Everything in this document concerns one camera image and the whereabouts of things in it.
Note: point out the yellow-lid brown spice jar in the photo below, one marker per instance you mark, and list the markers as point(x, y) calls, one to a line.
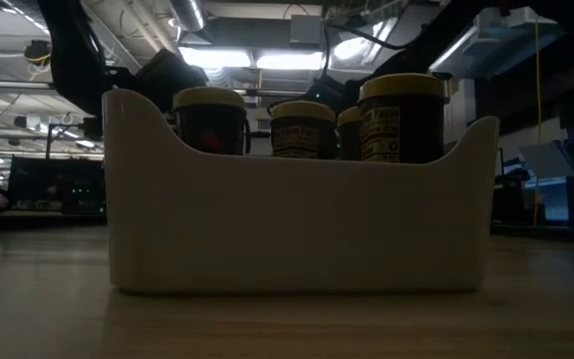
point(210, 127)
point(406, 124)
point(349, 137)
point(302, 134)

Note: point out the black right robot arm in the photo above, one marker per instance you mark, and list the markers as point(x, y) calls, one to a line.
point(416, 42)

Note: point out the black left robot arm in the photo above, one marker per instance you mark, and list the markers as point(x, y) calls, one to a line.
point(73, 60)

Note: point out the small black clamp bar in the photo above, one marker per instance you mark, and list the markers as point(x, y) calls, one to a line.
point(262, 134)

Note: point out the bright ceiling light panel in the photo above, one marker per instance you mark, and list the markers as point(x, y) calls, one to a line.
point(214, 57)
point(287, 61)

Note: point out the long horizontal silver pipe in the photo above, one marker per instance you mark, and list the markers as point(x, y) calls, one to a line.
point(277, 92)

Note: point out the grey ceiling junction box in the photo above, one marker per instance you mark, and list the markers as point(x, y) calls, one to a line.
point(306, 30)

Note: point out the dark monitor on bench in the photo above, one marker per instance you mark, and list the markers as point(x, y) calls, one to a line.
point(53, 182)

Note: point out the white ceiling air unit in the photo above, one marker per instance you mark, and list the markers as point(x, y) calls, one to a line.
point(516, 30)

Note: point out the black office chair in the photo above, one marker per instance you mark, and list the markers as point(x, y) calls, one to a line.
point(511, 199)

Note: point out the white tilted panel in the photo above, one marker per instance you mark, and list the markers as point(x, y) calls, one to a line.
point(546, 159)

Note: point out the narrow round silver duct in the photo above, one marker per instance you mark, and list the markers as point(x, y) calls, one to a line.
point(187, 12)

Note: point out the glass window dark frame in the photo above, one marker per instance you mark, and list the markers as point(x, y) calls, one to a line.
point(556, 199)

